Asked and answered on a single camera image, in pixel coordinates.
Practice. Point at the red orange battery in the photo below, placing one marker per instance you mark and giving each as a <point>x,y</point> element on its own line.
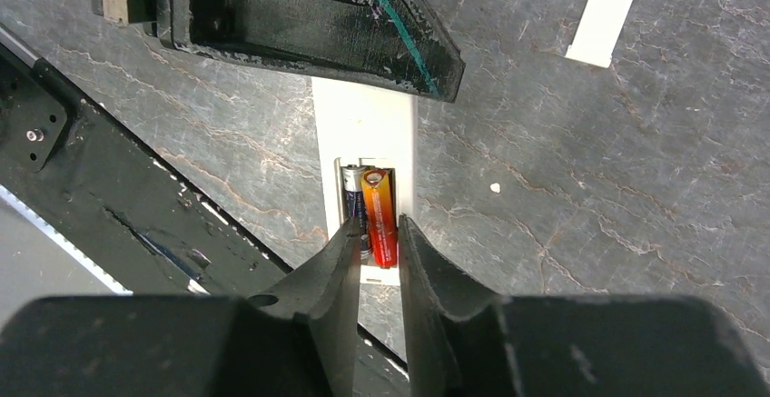
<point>380,210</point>

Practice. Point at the white battery cover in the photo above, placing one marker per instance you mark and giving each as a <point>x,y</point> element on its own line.
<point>597,32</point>

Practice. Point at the white remote control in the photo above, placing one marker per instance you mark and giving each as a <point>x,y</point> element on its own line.
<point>364,125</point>

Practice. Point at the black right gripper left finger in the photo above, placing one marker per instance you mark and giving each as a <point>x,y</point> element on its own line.
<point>297,338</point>

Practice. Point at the black blue battery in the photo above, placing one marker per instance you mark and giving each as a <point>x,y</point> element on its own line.
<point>353,193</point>

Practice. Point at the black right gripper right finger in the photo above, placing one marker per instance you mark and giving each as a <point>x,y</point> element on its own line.
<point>464,339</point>

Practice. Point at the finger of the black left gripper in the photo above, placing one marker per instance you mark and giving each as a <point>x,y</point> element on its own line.
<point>400,45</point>

